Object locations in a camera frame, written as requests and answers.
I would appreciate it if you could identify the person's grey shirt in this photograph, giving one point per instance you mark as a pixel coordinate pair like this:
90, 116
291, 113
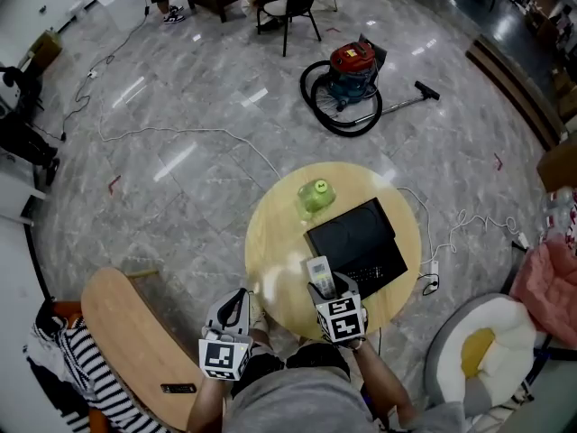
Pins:
293, 404

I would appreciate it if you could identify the red vacuum cleaner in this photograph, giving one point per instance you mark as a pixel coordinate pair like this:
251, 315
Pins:
351, 57

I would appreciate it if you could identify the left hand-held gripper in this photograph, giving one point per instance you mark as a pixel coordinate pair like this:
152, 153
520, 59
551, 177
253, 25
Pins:
223, 356

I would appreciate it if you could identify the round wooden table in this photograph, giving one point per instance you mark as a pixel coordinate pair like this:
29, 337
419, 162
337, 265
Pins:
275, 242

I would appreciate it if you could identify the white cabinet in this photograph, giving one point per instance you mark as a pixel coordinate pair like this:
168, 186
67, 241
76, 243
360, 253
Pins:
18, 196

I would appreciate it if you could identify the black remote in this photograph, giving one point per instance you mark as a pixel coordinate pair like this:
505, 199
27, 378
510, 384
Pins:
178, 388

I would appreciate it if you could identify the black box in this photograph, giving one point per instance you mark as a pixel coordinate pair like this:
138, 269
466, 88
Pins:
356, 237

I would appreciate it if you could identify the dark blanket with white stripes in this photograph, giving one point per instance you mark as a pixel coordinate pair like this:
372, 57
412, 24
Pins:
54, 390

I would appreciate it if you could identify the person's left shoe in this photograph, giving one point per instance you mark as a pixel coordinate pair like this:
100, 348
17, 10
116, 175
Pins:
258, 314

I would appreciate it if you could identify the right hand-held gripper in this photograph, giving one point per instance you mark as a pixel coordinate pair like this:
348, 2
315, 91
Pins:
342, 318

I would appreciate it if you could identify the striped knitted blanket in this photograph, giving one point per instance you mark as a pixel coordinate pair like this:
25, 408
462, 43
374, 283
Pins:
94, 377

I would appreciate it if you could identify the person's right forearm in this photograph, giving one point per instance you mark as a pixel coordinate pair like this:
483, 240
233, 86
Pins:
383, 381

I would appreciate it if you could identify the egg-shaped seat cushion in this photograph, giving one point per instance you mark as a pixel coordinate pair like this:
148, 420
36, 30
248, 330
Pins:
496, 332

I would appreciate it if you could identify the person's black shorts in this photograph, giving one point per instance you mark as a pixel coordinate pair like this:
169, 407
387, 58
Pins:
315, 359

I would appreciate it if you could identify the person's left forearm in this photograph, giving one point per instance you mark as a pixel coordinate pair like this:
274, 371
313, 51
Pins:
207, 404

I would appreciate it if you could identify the brown wooden platform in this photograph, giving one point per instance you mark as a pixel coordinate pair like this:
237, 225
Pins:
514, 88

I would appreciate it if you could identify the pack of water bottles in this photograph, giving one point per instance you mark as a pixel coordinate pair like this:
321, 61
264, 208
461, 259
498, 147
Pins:
559, 214

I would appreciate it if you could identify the green plastic bottle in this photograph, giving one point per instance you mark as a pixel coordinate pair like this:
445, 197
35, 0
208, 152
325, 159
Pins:
317, 196

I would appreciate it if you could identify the vacuum wand with nozzle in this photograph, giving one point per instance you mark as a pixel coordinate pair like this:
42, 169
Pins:
405, 103

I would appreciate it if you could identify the white remote control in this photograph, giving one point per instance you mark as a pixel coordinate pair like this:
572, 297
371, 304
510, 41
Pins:
320, 271

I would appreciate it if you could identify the oval wooden table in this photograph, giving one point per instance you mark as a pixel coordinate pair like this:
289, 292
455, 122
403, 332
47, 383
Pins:
135, 341

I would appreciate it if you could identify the pink plush cushion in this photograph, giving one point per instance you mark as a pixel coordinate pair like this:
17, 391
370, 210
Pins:
545, 287

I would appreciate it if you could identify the cardboard box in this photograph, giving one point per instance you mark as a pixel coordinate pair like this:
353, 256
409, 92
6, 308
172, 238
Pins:
559, 165
45, 52

